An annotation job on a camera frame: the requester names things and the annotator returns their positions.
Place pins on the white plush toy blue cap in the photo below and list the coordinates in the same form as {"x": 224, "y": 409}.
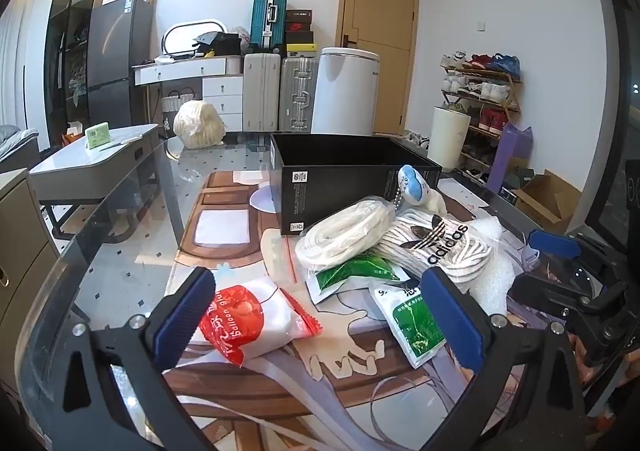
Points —
{"x": 417, "y": 186}

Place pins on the white bubble wrap bag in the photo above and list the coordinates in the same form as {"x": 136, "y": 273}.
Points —
{"x": 492, "y": 271}

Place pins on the white curtain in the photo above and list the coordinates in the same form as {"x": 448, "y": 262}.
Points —
{"x": 20, "y": 56}

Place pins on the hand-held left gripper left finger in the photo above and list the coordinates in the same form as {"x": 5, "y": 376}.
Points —
{"x": 185, "y": 316}

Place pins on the green tissue box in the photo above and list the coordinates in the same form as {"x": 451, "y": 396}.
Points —
{"x": 97, "y": 136}

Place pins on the yellow black shoebox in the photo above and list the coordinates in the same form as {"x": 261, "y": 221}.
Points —
{"x": 300, "y": 51}

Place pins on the white suitcase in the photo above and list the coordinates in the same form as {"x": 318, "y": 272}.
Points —
{"x": 260, "y": 91}

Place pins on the grey bed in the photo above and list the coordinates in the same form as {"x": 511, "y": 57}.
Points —
{"x": 17, "y": 141}

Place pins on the dark grey refrigerator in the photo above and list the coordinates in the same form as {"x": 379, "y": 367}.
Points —
{"x": 117, "y": 56}

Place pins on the white vanity desk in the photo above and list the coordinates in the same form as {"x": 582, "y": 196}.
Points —
{"x": 220, "y": 91}

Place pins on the teal suitcase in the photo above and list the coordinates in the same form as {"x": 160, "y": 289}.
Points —
{"x": 262, "y": 16}

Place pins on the scattered sneakers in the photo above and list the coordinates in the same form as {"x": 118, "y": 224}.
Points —
{"x": 417, "y": 138}

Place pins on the black red shoebox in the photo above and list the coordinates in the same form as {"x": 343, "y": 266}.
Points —
{"x": 299, "y": 21}

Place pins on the black bag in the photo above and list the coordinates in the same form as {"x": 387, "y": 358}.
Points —
{"x": 225, "y": 43}

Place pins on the brown cardboard box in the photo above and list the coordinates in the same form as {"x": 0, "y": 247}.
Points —
{"x": 550, "y": 201}

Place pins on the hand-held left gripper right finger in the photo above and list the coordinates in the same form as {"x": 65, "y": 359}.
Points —
{"x": 452, "y": 321}

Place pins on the dark pen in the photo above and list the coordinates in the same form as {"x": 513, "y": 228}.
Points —
{"x": 117, "y": 144}

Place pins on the white cylindrical appliance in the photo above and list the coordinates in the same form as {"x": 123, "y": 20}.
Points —
{"x": 345, "y": 91}

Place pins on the black cardboard box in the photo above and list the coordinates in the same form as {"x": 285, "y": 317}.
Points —
{"x": 300, "y": 196}

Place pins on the red white packet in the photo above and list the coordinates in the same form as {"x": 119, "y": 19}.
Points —
{"x": 260, "y": 316}

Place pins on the beige nightstand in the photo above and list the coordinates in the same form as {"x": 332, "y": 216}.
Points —
{"x": 25, "y": 231}

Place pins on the green white packet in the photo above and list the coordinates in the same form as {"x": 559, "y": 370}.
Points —
{"x": 415, "y": 326}
{"x": 350, "y": 273}

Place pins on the white wrapped bundle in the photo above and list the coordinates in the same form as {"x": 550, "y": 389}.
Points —
{"x": 200, "y": 123}

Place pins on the white round coaster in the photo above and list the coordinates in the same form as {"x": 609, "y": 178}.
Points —
{"x": 262, "y": 200}

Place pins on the purple box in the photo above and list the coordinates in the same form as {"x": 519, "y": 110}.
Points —
{"x": 507, "y": 156}

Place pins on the wooden door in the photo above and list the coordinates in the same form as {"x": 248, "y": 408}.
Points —
{"x": 385, "y": 6}

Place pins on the silver suitcase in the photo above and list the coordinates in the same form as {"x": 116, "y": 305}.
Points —
{"x": 297, "y": 96}

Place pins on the cream tall bin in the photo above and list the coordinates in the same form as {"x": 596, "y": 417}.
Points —
{"x": 447, "y": 141}

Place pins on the dark glass cabinet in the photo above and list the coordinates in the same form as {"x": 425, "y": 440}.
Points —
{"x": 70, "y": 31}

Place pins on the wooden shoe rack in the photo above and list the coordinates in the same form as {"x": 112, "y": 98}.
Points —
{"x": 511, "y": 103}

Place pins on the rows of racked shoes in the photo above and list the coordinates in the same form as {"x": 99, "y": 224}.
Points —
{"x": 480, "y": 63}

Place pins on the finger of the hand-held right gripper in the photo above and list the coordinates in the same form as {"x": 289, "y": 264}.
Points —
{"x": 545, "y": 288}
{"x": 552, "y": 243}

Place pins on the oval mirror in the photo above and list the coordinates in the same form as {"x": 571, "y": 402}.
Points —
{"x": 185, "y": 33}

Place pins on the black framed window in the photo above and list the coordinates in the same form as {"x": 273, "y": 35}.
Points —
{"x": 620, "y": 81}

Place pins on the bag of white shoelaces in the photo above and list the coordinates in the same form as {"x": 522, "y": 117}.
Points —
{"x": 440, "y": 251}

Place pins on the grey white coffee table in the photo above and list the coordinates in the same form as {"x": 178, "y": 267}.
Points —
{"x": 75, "y": 166}

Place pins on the white woven basket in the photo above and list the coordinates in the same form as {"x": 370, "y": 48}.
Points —
{"x": 182, "y": 108}

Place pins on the printed desk mat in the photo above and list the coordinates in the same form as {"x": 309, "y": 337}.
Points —
{"x": 350, "y": 371}

